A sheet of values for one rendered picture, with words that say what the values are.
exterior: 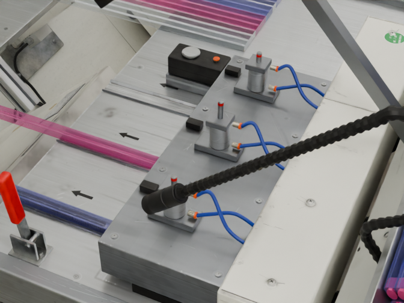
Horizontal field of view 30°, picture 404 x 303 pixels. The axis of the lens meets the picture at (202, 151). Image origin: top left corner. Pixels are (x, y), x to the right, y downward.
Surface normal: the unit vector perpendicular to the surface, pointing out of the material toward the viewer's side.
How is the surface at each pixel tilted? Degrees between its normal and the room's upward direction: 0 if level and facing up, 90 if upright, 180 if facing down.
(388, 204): 90
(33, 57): 0
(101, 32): 0
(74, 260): 47
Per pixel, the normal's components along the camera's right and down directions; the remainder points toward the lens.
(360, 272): -0.61, -0.74
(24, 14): 0.01, -0.73
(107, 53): 0.68, -0.29
